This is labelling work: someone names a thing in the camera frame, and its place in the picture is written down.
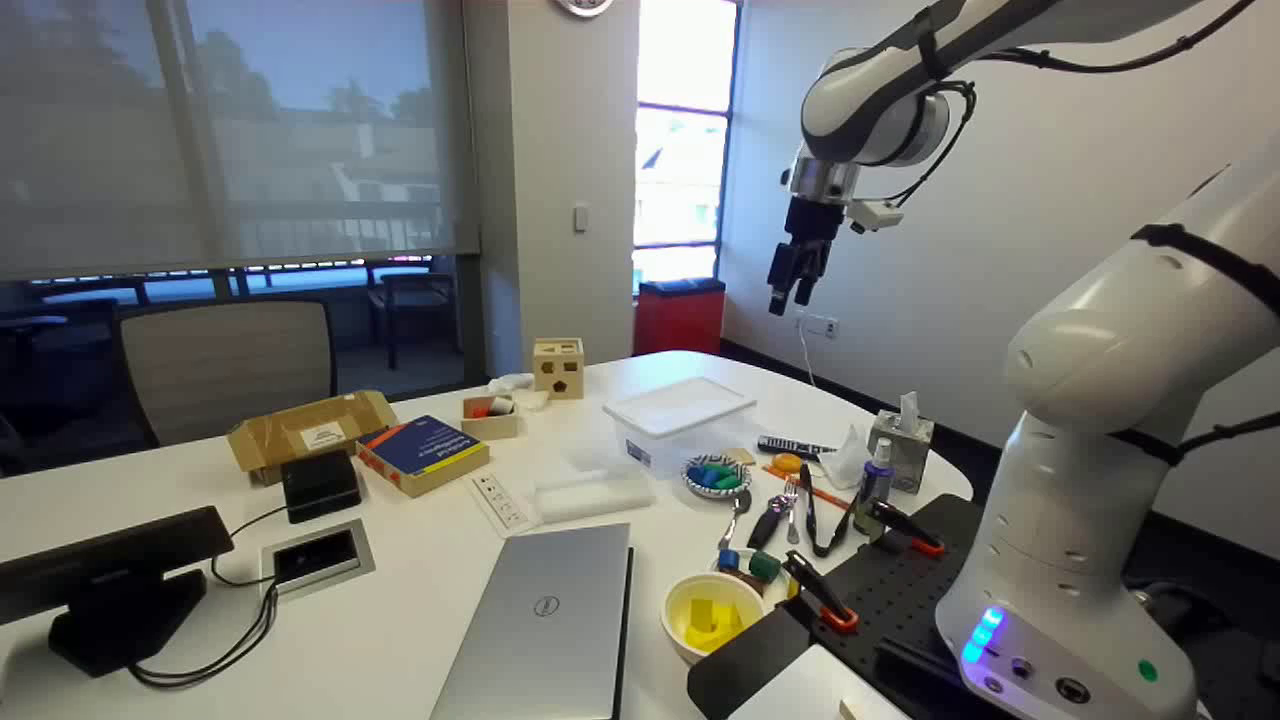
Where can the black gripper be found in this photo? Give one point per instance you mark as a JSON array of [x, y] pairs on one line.
[[801, 259]]

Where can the green block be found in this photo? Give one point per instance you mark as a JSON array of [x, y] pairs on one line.
[[719, 468]]

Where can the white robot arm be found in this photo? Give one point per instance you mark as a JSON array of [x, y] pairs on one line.
[[1109, 375]]

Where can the white plate with blocks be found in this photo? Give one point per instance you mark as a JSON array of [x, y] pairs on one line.
[[726, 489]]

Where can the yellow bowl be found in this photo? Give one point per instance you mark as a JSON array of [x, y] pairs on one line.
[[710, 609]]

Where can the red bin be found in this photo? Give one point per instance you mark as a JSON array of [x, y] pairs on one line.
[[677, 312]]

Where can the clear plastic bin with lid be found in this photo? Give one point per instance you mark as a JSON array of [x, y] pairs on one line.
[[669, 427]]

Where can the grey tissue box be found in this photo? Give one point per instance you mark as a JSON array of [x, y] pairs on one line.
[[911, 438]]

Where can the black orange clamp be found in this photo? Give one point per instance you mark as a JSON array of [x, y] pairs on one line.
[[832, 609]]

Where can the clear plastic tray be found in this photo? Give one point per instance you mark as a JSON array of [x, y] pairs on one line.
[[588, 498]]

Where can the black mounting board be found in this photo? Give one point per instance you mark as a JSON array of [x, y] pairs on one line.
[[894, 648]]

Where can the white remote control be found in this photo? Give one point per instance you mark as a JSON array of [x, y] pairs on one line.
[[502, 505]]

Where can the blue and yellow book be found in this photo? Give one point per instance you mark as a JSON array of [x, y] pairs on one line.
[[420, 455]]

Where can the silver laptop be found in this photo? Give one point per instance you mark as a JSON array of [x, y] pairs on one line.
[[551, 628]]

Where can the cardboard box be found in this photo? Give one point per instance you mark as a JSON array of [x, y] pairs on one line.
[[266, 445]]

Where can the small black box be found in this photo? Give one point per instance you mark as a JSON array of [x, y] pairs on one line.
[[322, 484]]

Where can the grey office chair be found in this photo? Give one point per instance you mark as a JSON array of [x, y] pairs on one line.
[[210, 364]]

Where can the wall clock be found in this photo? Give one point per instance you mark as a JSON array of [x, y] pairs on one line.
[[587, 10]]

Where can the black stereo camera on stand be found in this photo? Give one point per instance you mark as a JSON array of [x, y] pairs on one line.
[[117, 597]]

